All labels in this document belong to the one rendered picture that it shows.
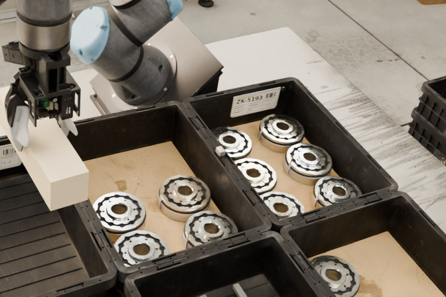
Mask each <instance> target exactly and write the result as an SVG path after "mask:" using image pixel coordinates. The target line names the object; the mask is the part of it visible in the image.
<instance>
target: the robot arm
mask: <svg viewBox="0 0 446 297"><path fill-rule="evenodd" d="M108 1H109V2H110V4H109V5H108V6H107V7H105V8H104V9H103V8H102V7H97V6H94V7H89V8H87V9H86V10H84V11H83V12H82V13H81V14H80V15H79V16H78V17H77V19H76V20H75V21H74V24H73V25H72V20H74V14H73V13H72V0H16V5H17V11H16V20H17V38H18V40H16V41H13V42H9V44H7V45H4V46H2V51H3V57H4V61H5V62H10V63H14V64H19V65H23V66H25V67H22V68H19V71H18V72H17V73H16V74H15V75H14V76H13V77H14V79H15V83H10V88H9V91H8V92H7V95H6V97H5V113H6V117H7V122H8V125H9V130H10V134H11V138H12V140H13V143H14V145H15V146H16V148H17V150H18V151H19V152H22V149H23V147H25V148H28V147H29V144H30V137H29V130H28V123H29V119H30V120H31V122H32V124H33V125H34V126H35V127H37V120H39V119H40V120H42V119H44V118H46V117H49V119H53V118H55V119H56V121H57V124H58V126H59V127H60V128H61V129H62V131H63V133H64V134H65V135H66V137H67V136H68V133H69V131H71V132H72V133H74V134H75V135H77V134H78V132H77V129H76V126H75V125H74V123H73V121H72V118H73V111H74V112H75V113H76V114H77V116H78V117H79V116H80V98H81V88H80V86H79V85H78V84H77V83H76V81H75V80H74V78H73V77H72V76H71V74H70V72H69V71H68V70H67V69H66V67H67V66H70V59H71V57H70V56H69V54H68V52H69V50H70V47H71V49H72V51H73V53H75V55H77V56H78V57H79V58H80V59H81V61H83V63H85V64H87V65H89V66H90V67H92V68H93V69H95V71H97V72H98V73H99V74H101V75H102V76H103V77H104V78H106V79H107V80H108V81H109V83H110V85H111V86H112V88H113V90H114V92H115V94H116V95H117V96H118V98H120V99H121V100H122V101H124V102H125V103H128V104H130V105H138V104H141V103H145V102H146V101H149V100H150V99H152V98H153V97H154V96H156V95H157V94H158V93H159V91H160V90H161V89H162V87H163V86H164V84H165V82H166V80H167V77H168V75H169V61H168V59H167V57H166V56H165V55H164V54H163V53H162V52H161V51H160V50H159V49H158V48H155V47H154V46H150V45H148V44H144V43H145V42H147V41H148V40H149V39H150V38H151V37H152V36H153V35H155V34H156V33H157V32H159V31H160V30H161V29H162V28H163V27H164V26H165V25H167V24H168V23H169V22H172V21H173V19H174V18H175V17H176V16H177V15H178V14H179V13H180V12H181V11H182V10H183V2H182V1H181V0H108ZM4 2H6V0H0V6H1V5H2V4H4ZM75 92H76V94H77V95H78V106H77V105H76V104H75ZM25 101H27V102H28V104H27V103H25ZM32 112H33V113H32ZM33 114H34V116H33Z"/></svg>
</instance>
